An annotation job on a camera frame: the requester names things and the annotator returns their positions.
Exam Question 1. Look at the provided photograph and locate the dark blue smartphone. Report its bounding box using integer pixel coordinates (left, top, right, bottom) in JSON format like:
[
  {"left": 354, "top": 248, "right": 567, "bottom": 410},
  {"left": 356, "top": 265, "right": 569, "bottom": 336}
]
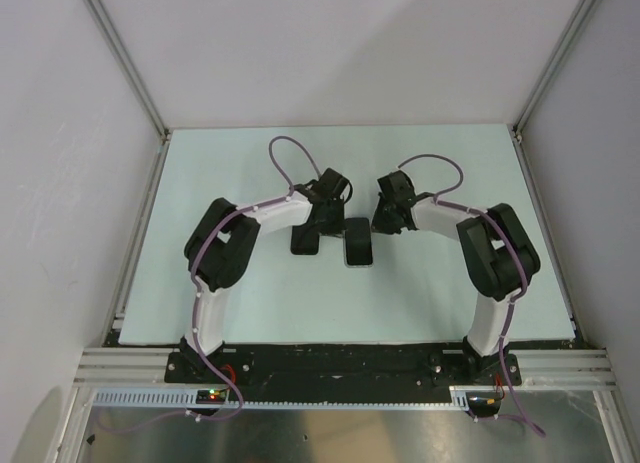
[{"left": 345, "top": 217, "right": 374, "bottom": 264}]

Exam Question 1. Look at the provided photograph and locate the clear phone case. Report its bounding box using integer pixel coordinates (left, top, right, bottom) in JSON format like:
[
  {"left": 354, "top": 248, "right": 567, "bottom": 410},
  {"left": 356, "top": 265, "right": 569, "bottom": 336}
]
[{"left": 343, "top": 216, "right": 375, "bottom": 268}]

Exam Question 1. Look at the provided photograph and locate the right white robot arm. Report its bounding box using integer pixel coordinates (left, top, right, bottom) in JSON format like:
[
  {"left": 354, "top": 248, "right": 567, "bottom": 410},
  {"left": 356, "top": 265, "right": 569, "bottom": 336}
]
[{"left": 372, "top": 193, "right": 541, "bottom": 384}]

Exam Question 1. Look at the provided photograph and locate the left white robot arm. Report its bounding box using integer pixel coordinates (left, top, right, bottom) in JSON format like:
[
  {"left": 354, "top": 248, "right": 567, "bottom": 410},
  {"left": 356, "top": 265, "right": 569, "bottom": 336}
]
[{"left": 184, "top": 190, "right": 349, "bottom": 382}]

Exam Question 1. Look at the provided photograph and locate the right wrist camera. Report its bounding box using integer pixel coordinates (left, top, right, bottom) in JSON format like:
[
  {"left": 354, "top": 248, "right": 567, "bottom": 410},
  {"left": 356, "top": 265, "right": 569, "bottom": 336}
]
[{"left": 377, "top": 170, "right": 416, "bottom": 204}]

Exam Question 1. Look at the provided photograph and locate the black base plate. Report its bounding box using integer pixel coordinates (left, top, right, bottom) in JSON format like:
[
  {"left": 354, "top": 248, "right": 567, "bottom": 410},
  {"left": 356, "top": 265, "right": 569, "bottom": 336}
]
[{"left": 164, "top": 342, "right": 522, "bottom": 405}]

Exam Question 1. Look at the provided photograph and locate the aluminium frame rail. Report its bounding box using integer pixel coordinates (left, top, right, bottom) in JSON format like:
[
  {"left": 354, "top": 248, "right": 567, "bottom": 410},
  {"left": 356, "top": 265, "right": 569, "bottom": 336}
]
[{"left": 514, "top": 350, "right": 617, "bottom": 391}]

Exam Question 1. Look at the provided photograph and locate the white slotted cable duct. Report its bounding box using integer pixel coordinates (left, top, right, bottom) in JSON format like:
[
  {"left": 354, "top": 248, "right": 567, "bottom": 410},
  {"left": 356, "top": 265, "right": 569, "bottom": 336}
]
[{"left": 92, "top": 385, "right": 474, "bottom": 412}]

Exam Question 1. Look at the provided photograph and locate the right aluminium corner post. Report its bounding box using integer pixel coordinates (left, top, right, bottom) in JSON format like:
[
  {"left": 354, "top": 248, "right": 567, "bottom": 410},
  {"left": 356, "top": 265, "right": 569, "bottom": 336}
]
[{"left": 511, "top": 0, "right": 601, "bottom": 137}]

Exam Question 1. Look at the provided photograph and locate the aluminium corner post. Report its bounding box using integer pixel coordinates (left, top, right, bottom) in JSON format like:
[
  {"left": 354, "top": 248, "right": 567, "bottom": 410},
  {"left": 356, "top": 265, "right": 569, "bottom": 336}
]
[
  {"left": 511, "top": 0, "right": 601, "bottom": 137},
  {"left": 82, "top": 0, "right": 170, "bottom": 140}
]

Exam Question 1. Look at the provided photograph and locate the left aluminium corner post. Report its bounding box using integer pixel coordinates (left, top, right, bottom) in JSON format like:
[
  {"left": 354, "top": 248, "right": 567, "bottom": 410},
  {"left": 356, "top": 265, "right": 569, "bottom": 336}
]
[{"left": 82, "top": 0, "right": 170, "bottom": 140}]

